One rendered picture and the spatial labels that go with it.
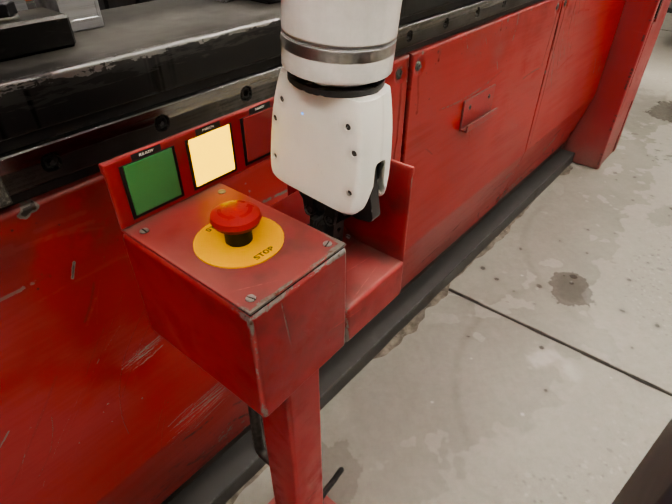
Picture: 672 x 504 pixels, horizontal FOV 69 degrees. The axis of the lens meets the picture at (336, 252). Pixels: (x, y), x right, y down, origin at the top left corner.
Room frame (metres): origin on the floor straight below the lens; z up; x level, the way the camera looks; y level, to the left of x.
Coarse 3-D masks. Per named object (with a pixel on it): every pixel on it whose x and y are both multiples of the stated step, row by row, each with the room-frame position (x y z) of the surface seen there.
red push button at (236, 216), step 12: (228, 204) 0.33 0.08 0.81; (240, 204) 0.33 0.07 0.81; (252, 204) 0.33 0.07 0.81; (216, 216) 0.31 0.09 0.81; (228, 216) 0.31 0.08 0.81; (240, 216) 0.31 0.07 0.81; (252, 216) 0.31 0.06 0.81; (216, 228) 0.30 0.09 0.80; (228, 228) 0.30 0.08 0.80; (240, 228) 0.30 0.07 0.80; (252, 228) 0.31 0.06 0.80; (228, 240) 0.31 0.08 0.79; (240, 240) 0.31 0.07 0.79
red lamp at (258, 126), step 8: (264, 112) 0.46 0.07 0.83; (272, 112) 0.47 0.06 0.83; (248, 120) 0.44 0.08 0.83; (256, 120) 0.45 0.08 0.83; (264, 120) 0.46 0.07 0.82; (248, 128) 0.44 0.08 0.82; (256, 128) 0.45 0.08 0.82; (264, 128) 0.46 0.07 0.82; (248, 136) 0.44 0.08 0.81; (256, 136) 0.45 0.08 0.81; (264, 136) 0.46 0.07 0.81; (248, 144) 0.44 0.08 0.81; (256, 144) 0.45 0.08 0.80; (264, 144) 0.46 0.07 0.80; (248, 152) 0.44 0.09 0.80; (256, 152) 0.45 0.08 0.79; (264, 152) 0.45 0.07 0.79; (248, 160) 0.44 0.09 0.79
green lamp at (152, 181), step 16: (144, 160) 0.36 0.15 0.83; (160, 160) 0.37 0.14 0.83; (128, 176) 0.34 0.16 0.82; (144, 176) 0.35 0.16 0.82; (160, 176) 0.36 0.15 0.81; (176, 176) 0.38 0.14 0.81; (144, 192) 0.35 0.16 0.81; (160, 192) 0.36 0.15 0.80; (176, 192) 0.37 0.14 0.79; (144, 208) 0.35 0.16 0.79
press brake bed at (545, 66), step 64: (512, 0) 1.19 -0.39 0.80; (576, 0) 1.53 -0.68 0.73; (256, 64) 0.63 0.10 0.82; (448, 64) 0.99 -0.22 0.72; (512, 64) 1.24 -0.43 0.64; (576, 64) 1.67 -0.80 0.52; (64, 128) 0.44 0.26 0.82; (128, 128) 0.48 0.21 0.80; (448, 128) 1.02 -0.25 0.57; (512, 128) 1.32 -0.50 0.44; (0, 192) 0.38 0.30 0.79; (64, 192) 0.42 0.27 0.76; (256, 192) 0.60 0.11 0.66; (448, 192) 1.06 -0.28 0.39; (512, 192) 1.64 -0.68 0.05; (0, 256) 0.36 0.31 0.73; (64, 256) 0.40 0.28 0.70; (128, 256) 0.45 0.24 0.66; (448, 256) 1.24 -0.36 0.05; (0, 320) 0.34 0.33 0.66; (64, 320) 0.38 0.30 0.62; (128, 320) 0.43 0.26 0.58; (384, 320) 0.95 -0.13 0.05; (0, 384) 0.32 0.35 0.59; (64, 384) 0.36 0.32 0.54; (128, 384) 0.41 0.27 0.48; (192, 384) 0.48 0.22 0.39; (320, 384) 0.74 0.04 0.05; (0, 448) 0.30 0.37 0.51; (64, 448) 0.34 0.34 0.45; (128, 448) 0.39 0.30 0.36; (192, 448) 0.47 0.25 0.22
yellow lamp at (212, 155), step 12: (216, 132) 0.41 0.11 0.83; (228, 132) 0.42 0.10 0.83; (192, 144) 0.39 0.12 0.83; (204, 144) 0.40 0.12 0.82; (216, 144) 0.41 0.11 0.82; (228, 144) 0.42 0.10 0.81; (192, 156) 0.39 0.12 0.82; (204, 156) 0.40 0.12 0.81; (216, 156) 0.41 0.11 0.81; (228, 156) 0.42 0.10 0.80; (204, 168) 0.40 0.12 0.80; (216, 168) 0.41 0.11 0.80; (228, 168) 0.42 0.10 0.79; (204, 180) 0.40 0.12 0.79
